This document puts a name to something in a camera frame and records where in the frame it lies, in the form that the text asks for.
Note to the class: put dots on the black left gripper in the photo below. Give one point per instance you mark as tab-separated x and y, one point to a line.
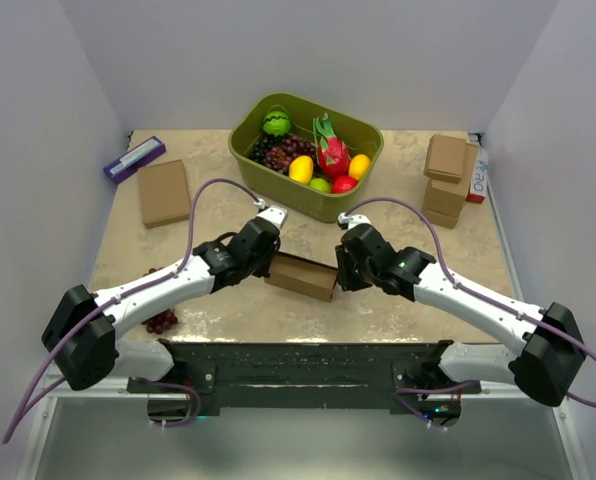
264	270

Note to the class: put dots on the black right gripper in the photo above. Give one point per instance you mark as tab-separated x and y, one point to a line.
347	282

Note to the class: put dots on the brown cardboard box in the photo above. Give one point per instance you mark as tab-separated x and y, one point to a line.
303	276
163	194

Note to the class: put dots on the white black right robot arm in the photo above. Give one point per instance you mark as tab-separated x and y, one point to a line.
536	349

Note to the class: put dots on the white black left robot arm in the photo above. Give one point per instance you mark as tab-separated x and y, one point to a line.
83	336

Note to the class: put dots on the flat brown cardboard box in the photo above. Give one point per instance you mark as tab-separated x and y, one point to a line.
163	194

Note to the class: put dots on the white red box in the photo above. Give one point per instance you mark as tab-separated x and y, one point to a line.
479	181

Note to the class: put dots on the purple white small box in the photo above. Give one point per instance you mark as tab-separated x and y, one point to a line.
131	161

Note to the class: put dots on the red toy apple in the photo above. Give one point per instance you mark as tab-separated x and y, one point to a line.
343	184

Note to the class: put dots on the green toy lime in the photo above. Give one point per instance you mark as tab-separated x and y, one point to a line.
320	184

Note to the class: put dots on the yellow orange toy mango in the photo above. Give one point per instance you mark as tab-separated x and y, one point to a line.
358	166

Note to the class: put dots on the dark red toy grapes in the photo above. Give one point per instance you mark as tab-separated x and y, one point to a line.
286	148

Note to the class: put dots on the dark blue toy grapes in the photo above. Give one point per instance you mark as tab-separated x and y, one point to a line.
260	149

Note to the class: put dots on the red toy dragon fruit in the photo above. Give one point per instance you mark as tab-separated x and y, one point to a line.
333	156

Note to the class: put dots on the olive green plastic basin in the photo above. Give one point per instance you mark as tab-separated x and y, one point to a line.
360	138

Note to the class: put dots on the red grapes on table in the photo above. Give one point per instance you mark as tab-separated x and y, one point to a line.
161	322

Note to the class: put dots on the green toy watermelon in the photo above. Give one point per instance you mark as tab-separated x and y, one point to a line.
276	123

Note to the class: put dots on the stacked brown cardboard boxes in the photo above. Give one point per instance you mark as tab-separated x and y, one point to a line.
449	166

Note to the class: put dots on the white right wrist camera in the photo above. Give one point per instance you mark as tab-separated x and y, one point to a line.
348	221

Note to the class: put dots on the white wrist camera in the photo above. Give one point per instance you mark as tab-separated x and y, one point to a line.
348	221
273	214

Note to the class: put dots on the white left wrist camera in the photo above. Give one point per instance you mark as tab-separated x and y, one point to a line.
273	214

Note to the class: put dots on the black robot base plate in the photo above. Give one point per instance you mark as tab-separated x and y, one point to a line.
397	377

